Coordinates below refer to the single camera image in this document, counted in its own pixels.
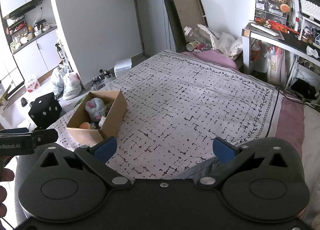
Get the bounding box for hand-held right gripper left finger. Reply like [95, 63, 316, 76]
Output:
[32, 136, 132, 187]

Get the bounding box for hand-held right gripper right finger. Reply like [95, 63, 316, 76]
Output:
[199, 137, 288, 187]

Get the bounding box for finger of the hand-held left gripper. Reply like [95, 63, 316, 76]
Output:
[27, 129, 59, 146]

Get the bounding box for cardboard box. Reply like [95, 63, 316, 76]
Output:
[66, 90, 128, 147]

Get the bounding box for person's left hand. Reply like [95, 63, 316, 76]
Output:
[0, 163, 15, 221]

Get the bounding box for black white-dotted cube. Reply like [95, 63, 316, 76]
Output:
[27, 92, 63, 128]

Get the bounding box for grey and pink plush toy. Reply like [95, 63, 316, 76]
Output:
[84, 98, 111, 123]

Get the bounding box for white black-patterned blanket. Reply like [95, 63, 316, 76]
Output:
[46, 50, 283, 181]

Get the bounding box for plastic bags on floor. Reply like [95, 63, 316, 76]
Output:
[51, 65, 83, 101]

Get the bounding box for white box appliance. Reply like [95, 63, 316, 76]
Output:
[113, 58, 133, 78]

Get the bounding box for white duvet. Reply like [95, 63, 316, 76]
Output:
[299, 105, 320, 223]

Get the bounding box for black bag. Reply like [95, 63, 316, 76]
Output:
[291, 78, 317, 101]

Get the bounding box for white shopping bag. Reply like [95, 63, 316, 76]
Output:
[265, 45, 286, 83]

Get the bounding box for pile of white plastic bags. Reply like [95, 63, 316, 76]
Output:
[197, 23, 243, 58]

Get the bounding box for clear plastic bottle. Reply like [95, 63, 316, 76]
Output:
[183, 26, 201, 43]

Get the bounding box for white desk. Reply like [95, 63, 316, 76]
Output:
[241, 21, 320, 83]

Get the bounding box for range hood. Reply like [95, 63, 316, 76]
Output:
[8, 0, 44, 18]

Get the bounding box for red long box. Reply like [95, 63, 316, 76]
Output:
[254, 18, 301, 35]

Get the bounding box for grey door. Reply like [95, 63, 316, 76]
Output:
[134, 0, 190, 54]

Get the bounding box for grey drawer organizer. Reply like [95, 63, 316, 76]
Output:
[253, 0, 291, 26]

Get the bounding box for white keyboard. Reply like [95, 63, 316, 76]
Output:
[298, 0, 320, 21]

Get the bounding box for brown board with black frame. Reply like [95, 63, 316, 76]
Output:
[163, 0, 209, 53]

